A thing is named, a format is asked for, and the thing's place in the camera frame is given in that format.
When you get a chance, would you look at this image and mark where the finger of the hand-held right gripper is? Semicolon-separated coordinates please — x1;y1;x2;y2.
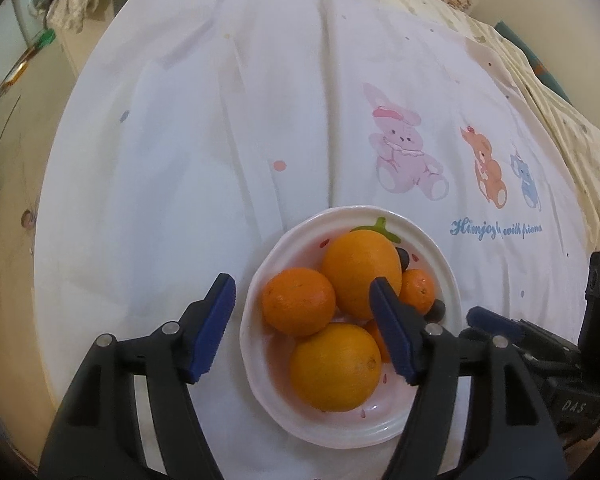
467;306;579;362

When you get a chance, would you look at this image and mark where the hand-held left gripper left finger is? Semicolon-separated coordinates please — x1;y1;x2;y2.
37;273;237;480

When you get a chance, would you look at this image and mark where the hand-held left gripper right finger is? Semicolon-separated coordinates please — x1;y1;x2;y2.
370;278;568;480

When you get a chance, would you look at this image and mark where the small tangerine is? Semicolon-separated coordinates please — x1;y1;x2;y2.
363;319;392;364
398;269;438;316
261;268;337;338

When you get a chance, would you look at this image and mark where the large orange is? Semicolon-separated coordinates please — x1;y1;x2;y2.
290;323;382;413
322;230;403;321

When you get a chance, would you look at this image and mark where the strawberry pattern ceramic plate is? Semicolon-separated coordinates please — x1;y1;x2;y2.
239;205;464;448

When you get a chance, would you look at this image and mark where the white cartoon animal printed blanket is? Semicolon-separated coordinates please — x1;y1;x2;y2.
32;0;600;480

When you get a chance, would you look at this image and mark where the cream patterned quilt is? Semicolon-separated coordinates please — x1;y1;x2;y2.
320;0;600;256

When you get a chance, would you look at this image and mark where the teal cushion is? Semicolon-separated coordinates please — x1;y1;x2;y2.
495;21;573;106

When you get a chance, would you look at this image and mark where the beige lace cloth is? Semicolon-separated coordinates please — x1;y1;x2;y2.
46;0;113;33

